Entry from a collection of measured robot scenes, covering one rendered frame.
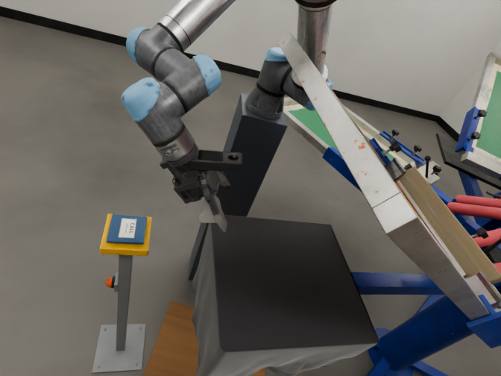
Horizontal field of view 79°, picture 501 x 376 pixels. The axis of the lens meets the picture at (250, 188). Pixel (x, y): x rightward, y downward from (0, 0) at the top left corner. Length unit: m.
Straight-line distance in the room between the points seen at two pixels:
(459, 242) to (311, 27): 0.69
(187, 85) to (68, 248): 1.65
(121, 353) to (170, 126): 1.40
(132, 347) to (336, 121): 1.57
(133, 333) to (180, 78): 1.47
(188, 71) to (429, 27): 5.08
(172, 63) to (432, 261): 0.55
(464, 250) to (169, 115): 0.81
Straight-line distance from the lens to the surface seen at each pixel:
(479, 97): 2.35
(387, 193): 0.40
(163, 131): 0.60
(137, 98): 0.58
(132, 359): 1.81
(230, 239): 1.02
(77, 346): 1.85
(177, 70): 0.64
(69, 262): 2.07
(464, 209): 1.64
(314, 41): 0.91
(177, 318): 1.88
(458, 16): 5.76
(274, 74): 1.11
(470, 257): 0.98
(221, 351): 0.87
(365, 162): 0.43
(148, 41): 0.72
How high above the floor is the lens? 1.74
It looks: 40 degrees down
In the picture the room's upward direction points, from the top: 23 degrees clockwise
